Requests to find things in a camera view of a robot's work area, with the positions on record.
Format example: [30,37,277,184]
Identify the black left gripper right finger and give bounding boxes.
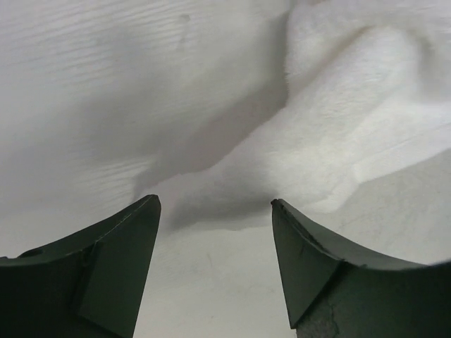
[272,199,450,337]

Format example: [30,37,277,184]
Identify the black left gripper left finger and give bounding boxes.
[1,195,161,337]

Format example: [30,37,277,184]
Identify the white towel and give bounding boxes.
[134,1,450,226]

